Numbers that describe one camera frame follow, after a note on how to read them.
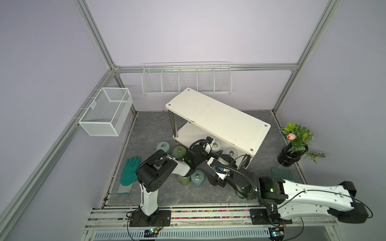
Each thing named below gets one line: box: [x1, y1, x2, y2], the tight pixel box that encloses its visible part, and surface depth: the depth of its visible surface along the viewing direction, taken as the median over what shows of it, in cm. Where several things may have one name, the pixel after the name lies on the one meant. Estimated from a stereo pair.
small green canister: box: [171, 145, 187, 159], surface depth 91 cm
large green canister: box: [176, 174, 191, 185], surface depth 82 cm
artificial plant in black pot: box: [277, 122, 327, 168], surface depth 77 cm
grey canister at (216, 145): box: [211, 139, 222, 152], surface depth 85 cm
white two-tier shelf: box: [165, 87, 271, 169], surface depth 72 cm
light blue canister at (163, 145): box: [156, 141, 170, 152], surface depth 93 cm
